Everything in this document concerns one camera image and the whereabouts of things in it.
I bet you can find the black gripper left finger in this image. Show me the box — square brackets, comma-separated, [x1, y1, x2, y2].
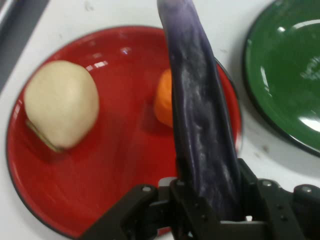
[79, 149, 226, 240]

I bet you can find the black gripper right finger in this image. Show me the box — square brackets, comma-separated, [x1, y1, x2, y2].
[237, 157, 320, 240]

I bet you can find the purple toy eggplant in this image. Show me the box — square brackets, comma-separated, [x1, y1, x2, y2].
[156, 0, 243, 223]

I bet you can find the red plate with black rim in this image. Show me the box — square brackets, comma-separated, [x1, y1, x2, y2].
[6, 25, 243, 240]

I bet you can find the orange toy tangerine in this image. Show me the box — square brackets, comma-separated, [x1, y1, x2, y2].
[153, 68, 174, 129]

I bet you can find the green plate with white script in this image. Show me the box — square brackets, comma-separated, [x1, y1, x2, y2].
[242, 0, 320, 158]

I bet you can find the cream toy bun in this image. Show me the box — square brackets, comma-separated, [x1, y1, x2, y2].
[23, 60, 100, 153]

